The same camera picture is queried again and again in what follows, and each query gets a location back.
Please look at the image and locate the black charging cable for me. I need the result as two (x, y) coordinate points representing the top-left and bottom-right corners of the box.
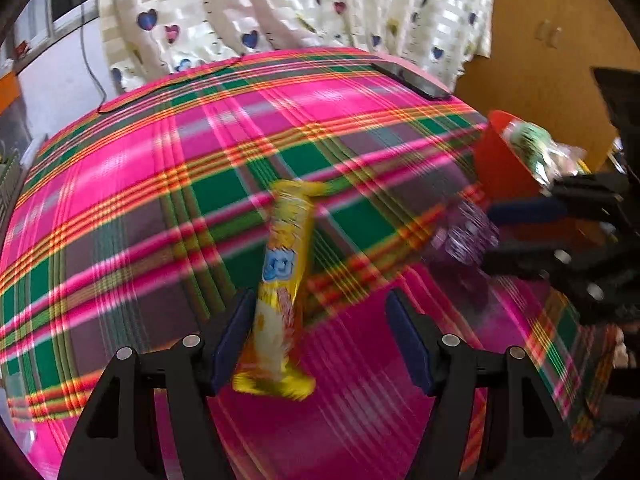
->
(79, 0), (244, 115)

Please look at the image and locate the golden yellow snack bar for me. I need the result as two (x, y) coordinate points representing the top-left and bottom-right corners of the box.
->
(232, 180), (328, 401)

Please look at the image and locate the clear bag of peanuts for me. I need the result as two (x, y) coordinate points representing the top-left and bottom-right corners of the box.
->
(501, 118), (587, 188)

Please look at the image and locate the purple snack packet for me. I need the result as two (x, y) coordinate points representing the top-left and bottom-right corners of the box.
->
(423, 200), (499, 266)

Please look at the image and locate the orange storage box lid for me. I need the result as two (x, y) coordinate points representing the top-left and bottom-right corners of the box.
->
(0, 70), (21, 114)

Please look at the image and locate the brown wooden wardrobe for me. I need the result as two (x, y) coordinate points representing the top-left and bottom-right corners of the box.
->
(454, 0), (639, 170)

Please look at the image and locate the red woven plastic basket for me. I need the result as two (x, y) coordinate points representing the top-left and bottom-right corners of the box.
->
(474, 110), (605, 247)

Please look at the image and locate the black smartphone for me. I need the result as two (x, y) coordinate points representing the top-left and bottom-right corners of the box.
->
(371, 62), (451, 101)

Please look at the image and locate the heart patterned white curtain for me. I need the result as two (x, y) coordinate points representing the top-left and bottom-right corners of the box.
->
(98, 0), (494, 91)

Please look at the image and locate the colourful plaid tablecloth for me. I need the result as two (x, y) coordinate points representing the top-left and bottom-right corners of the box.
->
(1, 49), (614, 479)

